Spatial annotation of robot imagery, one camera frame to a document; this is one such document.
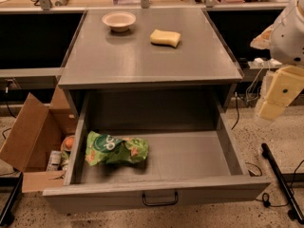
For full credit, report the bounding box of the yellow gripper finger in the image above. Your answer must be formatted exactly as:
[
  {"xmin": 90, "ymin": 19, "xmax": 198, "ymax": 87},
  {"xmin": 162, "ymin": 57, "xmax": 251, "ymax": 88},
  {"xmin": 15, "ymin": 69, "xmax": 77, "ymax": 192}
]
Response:
[{"xmin": 256, "ymin": 66, "xmax": 304, "ymax": 122}]

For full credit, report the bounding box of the green rice chip bag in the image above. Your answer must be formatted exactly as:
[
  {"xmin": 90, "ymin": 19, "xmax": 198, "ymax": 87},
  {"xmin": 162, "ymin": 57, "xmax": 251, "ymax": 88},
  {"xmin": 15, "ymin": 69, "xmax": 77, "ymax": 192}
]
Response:
[{"xmin": 85, "ymin": 131, "xmax": 148, "ymax": 166}]

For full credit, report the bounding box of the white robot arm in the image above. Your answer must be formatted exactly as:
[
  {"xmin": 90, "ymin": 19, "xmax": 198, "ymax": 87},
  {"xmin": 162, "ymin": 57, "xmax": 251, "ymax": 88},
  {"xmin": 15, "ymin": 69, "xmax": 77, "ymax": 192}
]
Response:
[{"xmin": 255, "ymin": 0, "xmax": 304, "ymax": 124}]

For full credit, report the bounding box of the grey open top drawer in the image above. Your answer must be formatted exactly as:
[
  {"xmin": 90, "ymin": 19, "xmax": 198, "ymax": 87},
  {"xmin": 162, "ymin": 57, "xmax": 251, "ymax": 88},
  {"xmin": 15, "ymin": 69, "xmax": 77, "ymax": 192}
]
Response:
[{"xmin": 42, "ymin": 88, "xmax": 272, "ymax": 215}]

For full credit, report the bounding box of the grey counter cabinet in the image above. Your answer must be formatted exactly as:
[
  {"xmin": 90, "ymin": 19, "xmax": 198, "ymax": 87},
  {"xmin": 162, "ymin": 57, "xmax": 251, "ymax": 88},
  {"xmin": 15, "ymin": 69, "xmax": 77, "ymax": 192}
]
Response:
[{"xmin": 58, "ymin": 8, "xmax": 242, "ymax": 128}]

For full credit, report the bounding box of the white power strip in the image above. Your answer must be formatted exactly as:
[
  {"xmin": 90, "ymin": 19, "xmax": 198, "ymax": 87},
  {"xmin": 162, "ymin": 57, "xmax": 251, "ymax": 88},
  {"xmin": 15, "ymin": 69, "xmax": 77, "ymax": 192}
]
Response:
[{"xmin": 253, "ymin": 58, "xmax": 281, "ymax": 67}]

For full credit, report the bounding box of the black metal stand leg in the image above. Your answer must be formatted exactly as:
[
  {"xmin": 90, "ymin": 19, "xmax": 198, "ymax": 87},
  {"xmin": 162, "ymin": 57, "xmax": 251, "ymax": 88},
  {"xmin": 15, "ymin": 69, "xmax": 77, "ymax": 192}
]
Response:
[{"xmin": 261, "ymin": 143, "xmax": 304, "ymax": 224}]

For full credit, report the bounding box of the yellow sponge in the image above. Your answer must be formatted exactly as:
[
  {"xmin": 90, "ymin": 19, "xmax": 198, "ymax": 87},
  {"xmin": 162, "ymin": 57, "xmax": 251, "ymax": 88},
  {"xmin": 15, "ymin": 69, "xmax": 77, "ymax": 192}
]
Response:
[{"xmin": 150, "ymin": 29, "xmax": 181, "ymax": 48}]

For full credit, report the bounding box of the white paper bowl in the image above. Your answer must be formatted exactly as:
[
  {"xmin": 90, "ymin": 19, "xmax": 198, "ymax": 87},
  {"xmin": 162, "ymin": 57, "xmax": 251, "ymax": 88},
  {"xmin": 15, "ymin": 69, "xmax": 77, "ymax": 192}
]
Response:
[{"xmin": 102, "ymin": 11, "xmax": 136, "ymax": 32}]

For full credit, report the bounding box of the orange lidded cup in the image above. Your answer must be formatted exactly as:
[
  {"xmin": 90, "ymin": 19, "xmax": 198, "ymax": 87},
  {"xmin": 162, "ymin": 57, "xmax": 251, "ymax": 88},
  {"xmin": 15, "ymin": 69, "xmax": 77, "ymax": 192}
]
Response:
[{"xmin": 61, "ymin": 136, "xmax": 74, "ymax": 152}]

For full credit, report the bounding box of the white can in box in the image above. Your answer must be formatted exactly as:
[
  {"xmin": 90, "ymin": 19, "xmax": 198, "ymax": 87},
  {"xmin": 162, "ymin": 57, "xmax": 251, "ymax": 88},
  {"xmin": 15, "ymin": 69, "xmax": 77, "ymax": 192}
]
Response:
[{"xmin": 47, "ymin": 150, "xmax": 62, "ymax": 171}]

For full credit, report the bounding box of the brown cardboard box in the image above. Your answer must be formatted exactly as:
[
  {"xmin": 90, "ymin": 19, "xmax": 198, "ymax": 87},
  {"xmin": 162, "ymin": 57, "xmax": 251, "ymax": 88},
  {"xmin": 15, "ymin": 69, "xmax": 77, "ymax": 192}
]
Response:
[{"xmin": 0, "ymin": 87, "xmax": 77, "ymax": 193}]

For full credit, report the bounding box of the black left stand leg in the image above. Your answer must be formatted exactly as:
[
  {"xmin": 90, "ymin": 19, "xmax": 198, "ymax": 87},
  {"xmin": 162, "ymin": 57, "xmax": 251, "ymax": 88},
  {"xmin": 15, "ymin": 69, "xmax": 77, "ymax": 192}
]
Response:
[{"xmin": 0, "ymin": 174, "xmax": 23, "ymax": 228}]

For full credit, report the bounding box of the black drawer handle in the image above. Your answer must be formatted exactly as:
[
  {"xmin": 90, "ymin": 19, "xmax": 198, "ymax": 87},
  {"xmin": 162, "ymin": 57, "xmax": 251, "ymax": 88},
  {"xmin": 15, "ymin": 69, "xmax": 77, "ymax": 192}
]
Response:
[{"xmin": 142, "ymin": 191, "xmax": 179, "ymax": 207}]

